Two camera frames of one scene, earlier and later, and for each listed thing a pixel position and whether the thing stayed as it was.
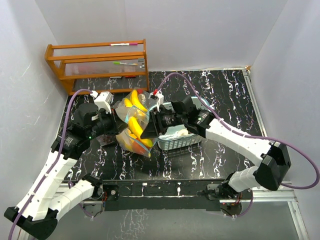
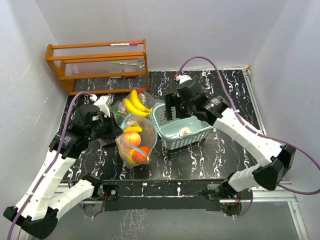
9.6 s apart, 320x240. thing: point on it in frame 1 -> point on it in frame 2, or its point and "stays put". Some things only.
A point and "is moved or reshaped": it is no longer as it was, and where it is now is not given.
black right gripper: [150, 131] -> [173, 100]
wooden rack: [100, 67] stays put
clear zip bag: [130, 137] is moved or reshaped
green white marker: [123, 63] stays put
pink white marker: [123, 44] stays put
